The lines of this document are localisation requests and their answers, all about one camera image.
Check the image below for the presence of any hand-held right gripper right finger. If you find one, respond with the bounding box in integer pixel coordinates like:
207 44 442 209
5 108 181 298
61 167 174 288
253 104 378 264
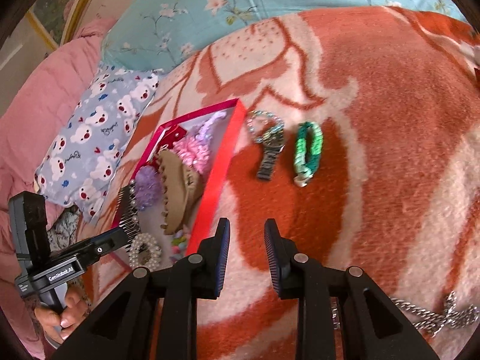
263 218 441 360

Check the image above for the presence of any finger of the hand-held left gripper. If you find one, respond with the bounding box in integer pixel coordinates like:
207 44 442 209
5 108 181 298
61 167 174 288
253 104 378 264
93 228 134 256

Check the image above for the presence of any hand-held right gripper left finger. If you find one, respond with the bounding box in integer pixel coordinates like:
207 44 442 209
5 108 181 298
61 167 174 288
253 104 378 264
50 217 231 360

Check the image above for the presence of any dark pearl-edged hair comb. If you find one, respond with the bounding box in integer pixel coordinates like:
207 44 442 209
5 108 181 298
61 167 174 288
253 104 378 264
112 180 142 253

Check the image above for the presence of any white pearl hair ornament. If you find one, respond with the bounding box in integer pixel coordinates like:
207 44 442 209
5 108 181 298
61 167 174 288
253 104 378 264
128 232 163 271

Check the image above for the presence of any colourful bead hair tie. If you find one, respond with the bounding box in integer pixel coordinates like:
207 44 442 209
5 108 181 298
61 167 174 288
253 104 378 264
169 229 193 264

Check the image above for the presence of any purple flower hair clip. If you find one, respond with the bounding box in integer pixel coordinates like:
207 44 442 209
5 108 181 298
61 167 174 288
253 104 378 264
134 167 163 209

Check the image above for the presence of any beige claw hair clip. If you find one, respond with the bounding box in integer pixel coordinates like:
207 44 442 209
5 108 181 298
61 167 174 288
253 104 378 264
155 150 206 238

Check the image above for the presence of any red shallow cardboard box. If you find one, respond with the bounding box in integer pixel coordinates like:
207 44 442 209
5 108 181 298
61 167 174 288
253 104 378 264
109 98 247 271

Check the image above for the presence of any pink flower hair clip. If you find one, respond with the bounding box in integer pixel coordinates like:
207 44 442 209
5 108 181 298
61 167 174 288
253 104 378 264
173 135 211 175

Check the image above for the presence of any small red bow hair clip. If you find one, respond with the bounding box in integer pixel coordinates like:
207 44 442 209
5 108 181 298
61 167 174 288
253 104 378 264
160 125 188 152

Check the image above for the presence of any purple spiral hair tie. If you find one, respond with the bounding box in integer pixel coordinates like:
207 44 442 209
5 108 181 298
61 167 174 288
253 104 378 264
195 111 227 146

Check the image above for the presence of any silver chain necklace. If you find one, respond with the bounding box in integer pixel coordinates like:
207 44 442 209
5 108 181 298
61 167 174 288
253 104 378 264
331 290 479 337

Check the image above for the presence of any person's left hand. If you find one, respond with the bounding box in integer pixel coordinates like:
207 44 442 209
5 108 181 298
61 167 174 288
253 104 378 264
34 287 91 346

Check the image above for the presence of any blue bear print pillow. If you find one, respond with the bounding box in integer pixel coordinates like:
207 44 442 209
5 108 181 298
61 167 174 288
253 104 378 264
34 64 160 226

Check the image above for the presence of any dark metal wrist watch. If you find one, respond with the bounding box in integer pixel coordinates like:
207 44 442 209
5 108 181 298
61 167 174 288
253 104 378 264
256 125 286 182

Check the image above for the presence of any pink quilt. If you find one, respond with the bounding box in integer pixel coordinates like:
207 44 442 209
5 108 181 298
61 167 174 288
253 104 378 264
0 18 119 359

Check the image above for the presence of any orange and cream blanket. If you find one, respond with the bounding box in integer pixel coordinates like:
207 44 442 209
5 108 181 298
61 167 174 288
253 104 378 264
80 5 480 360

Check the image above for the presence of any teal floral pillow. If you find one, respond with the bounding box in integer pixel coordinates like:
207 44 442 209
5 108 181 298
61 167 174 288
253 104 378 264
101 0 469 73

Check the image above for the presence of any green braided bracelet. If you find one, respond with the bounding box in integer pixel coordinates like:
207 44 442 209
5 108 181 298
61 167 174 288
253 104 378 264
292 121 324 188

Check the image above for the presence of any clear bead bracelet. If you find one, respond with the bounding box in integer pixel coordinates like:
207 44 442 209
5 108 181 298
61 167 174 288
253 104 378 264
245 110 285 144

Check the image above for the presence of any framed wall picture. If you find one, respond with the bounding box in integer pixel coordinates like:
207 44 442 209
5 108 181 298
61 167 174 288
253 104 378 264
25 0 109 51

